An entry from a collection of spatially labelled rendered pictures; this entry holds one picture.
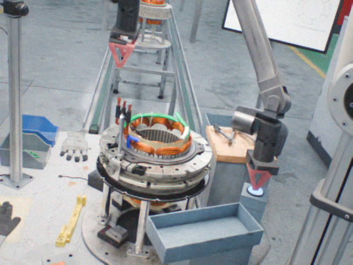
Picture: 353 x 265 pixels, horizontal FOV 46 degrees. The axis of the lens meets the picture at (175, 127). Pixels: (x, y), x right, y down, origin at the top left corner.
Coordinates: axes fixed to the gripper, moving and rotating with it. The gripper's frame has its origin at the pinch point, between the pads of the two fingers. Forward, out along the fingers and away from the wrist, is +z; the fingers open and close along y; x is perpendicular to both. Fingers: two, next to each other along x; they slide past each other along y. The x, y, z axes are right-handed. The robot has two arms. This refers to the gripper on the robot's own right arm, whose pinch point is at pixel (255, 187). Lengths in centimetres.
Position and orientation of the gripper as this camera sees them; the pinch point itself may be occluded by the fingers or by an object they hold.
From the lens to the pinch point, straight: 118.1
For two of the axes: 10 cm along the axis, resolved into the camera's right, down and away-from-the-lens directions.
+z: -1.4, 9.2, 3.6
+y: 0.7, 3.7, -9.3
